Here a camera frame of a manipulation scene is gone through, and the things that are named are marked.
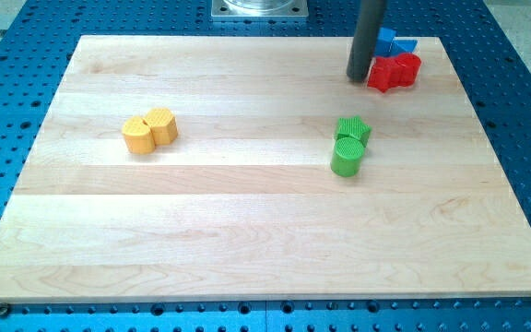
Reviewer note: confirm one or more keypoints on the yellow hexagon block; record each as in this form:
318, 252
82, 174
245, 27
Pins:
162, 124

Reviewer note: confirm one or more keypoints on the blue perforated metal base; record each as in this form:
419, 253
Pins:
38, 44

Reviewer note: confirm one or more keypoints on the red round block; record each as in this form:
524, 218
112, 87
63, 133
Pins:
409, 65

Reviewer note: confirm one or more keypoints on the blue cube block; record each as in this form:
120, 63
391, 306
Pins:
384, 42

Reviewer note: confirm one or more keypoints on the green star block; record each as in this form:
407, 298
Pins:
353, 127

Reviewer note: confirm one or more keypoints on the yellow rounded block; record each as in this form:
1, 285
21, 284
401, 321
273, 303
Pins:
138, 136

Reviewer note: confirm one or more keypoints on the red star block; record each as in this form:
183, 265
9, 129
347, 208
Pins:
385, 74

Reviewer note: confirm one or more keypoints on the light wooden board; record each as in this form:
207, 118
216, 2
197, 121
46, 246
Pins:
243, 204

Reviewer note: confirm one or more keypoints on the blue triangle block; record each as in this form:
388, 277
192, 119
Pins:
399, 46

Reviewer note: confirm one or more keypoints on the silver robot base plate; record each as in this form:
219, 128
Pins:
259, 9

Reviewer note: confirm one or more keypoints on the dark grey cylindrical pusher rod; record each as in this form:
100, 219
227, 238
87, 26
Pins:
370, 19

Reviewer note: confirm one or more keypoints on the green cylinder block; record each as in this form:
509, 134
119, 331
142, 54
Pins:
347, 155

